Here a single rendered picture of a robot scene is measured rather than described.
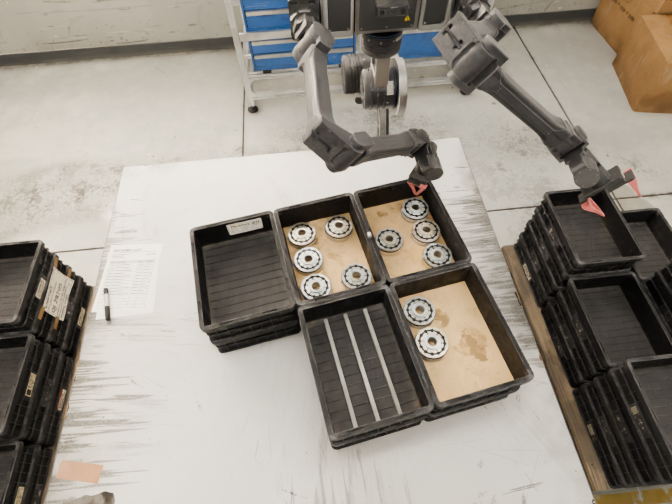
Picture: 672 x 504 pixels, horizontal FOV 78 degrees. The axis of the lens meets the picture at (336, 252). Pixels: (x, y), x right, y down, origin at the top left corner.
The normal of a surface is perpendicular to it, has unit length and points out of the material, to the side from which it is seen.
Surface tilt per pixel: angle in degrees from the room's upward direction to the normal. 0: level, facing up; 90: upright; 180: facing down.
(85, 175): 0
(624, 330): 0
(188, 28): 90
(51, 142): 0
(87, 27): 90
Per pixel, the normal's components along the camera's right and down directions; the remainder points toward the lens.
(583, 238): -0.02, -0.54
